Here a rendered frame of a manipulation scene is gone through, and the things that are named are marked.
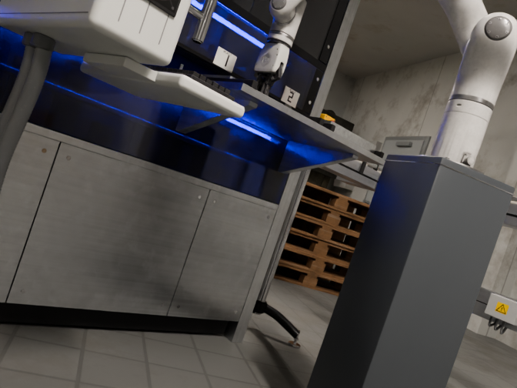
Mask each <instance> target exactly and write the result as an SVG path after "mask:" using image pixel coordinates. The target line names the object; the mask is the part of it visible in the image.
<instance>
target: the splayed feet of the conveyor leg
mask: <svg viewBox="0 0 517 388"><path fill-rule="evenodd" d="M253 312H256V313H261V314H263V313H266V314H267V315H269V316H270V317H272V318H273V319H274V320H276V321H277V322H278V323H279V324H280V325H281V326H282V327H283V328H284V329H285V330H286V331H287V332H288V333H289V334H290V335H291V336H292V337H293V338H294V341H289V342H288V344H289V345H290V346H292V347H294V348H297V349H298V348H300V345H299V344H298V343H297V341H299V334H300V330H298V329H297V328H296V327H295V326H294V325H293V324H292V323H291V322H290V321H289V320H287V319H286V318H285V317H284V316H283V315H282V314H281V313H280V312H279V311H278V310H277V309H275V308H273V307H271V306H270V305H268V304H267V302H266V301H265V302H261V301H258V300H256V303H255V307H254V309H253Z"/></svg>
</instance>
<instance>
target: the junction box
mask: <svg viewBox="0 0 517 388"><path fill-rule="evenodd" d="M485 314H488V315H490V316H493V317H495V318H497V319H500V320H502V321H504V322H506V323H509V324H512V325H514V326H517V302H515V301H513V300H510V299H507V298H505V297H503V296H499V295H497V294H494V293H491V295H490V297H489V301H488V304H487V306H486V308H485Z"/></svg>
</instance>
